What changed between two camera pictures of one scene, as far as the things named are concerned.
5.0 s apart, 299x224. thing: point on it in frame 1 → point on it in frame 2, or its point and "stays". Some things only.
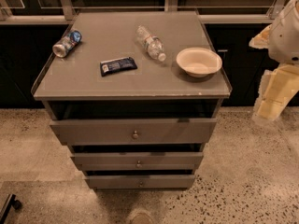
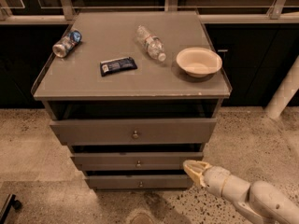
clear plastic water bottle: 152,44 stays
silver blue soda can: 63,47 stays
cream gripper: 285,42 → 214,180
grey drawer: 138,161 stays
